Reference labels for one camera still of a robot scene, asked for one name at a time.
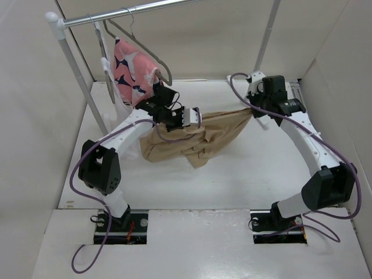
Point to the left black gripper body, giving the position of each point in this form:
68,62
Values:
173,118

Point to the grey hanger with tank top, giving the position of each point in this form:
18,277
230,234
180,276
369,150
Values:
105,62

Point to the grey hanger with pink shirt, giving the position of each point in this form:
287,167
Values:
131,36

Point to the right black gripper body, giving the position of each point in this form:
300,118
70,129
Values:
259,101

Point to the beige t shirt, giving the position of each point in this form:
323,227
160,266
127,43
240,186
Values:
160,145

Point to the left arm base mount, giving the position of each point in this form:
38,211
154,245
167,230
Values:
132,232

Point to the aluminium rail on right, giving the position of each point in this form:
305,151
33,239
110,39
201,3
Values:
303,133

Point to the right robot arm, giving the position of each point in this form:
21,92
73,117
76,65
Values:
331,179

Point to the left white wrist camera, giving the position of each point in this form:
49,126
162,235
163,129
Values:
191,117

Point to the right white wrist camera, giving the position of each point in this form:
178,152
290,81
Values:
255,85

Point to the pink shark print shirt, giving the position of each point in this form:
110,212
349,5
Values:
134,73

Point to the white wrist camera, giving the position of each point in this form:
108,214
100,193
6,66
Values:
255,85
191,117

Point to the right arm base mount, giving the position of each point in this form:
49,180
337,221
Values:
285,231

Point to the white tank top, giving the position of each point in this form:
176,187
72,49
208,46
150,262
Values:
122,110

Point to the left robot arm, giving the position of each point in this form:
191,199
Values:
99,166

